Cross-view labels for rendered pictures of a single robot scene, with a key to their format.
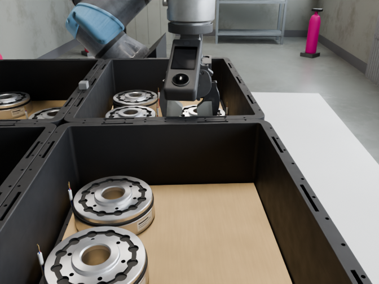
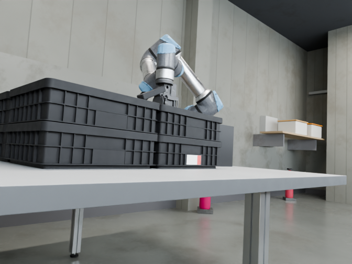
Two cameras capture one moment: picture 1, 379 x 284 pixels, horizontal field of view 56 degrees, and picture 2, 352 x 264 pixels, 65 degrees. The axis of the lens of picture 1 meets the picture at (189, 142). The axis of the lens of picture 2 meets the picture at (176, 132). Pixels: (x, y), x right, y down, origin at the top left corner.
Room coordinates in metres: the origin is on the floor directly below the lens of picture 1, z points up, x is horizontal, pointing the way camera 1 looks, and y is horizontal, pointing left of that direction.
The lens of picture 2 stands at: (-0.16, -0.85, 0.76)
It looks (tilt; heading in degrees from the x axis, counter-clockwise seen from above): 4 degrees up; 45
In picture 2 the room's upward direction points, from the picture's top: 3 degrees clockwise
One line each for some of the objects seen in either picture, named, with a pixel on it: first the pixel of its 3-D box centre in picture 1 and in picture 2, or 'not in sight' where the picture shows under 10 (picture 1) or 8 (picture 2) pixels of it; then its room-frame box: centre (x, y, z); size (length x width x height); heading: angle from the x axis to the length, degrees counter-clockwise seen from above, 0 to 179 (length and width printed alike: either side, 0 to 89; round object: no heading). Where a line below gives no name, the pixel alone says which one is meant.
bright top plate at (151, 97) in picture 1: (135, 97); not in sight; (0.79, 0.12, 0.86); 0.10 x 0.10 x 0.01
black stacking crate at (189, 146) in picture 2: not in sight; (168, 152); (0.68, 0.04, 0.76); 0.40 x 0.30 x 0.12; 3
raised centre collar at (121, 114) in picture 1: (130, 113); not in sight; (0.68, 0.12, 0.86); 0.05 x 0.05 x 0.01
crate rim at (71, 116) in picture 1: (166, 86); (170, 117); (0.68, 0.04, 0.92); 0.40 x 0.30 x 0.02; 3
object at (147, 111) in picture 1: (130, 115); not in sight; (0.68, 0.12, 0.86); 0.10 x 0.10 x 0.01
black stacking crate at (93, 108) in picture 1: (167, 111); (169, 128); (0.68, 0.04, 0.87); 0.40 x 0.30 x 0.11; 3
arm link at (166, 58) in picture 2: not in sight; (166, 58); (0.60, 0.00, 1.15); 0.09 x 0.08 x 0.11; 27
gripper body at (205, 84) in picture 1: (190, 59); (165, 96); (0.60, 0.00, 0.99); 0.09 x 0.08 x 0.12; 177
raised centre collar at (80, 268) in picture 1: (96, 256); not in sight; (0.28, 0.10, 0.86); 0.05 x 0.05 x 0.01
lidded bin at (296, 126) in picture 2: not in sight; (292, 128); (5.11, 1.36, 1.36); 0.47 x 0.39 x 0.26; 177
